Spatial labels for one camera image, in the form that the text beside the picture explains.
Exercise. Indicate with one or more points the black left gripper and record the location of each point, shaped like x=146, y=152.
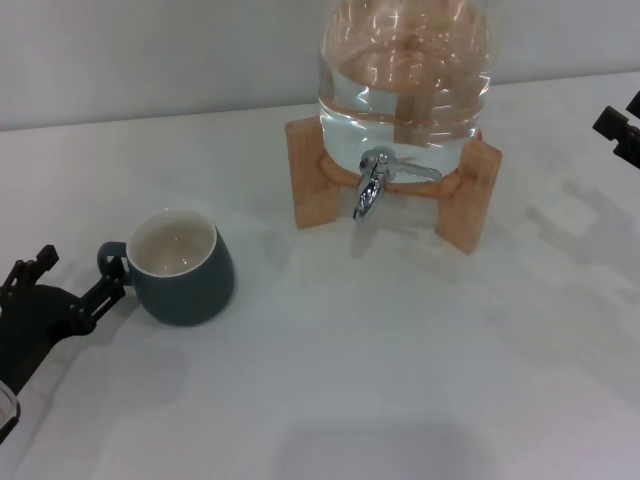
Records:
x=35, y=320

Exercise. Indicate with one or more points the wooden dispenser stand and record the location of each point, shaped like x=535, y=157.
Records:
x=310, y=175

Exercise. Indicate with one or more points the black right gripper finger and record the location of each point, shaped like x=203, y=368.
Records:
x=627, y=137
x=635, y=105

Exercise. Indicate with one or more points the chrome faucet tap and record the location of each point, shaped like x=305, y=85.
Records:
x=369, y=192

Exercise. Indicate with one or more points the glass water dispenser jar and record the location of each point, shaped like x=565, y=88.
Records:
x=400, y=125

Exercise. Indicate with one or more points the dark teal ceramic mug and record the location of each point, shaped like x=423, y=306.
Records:
x=190, y=297

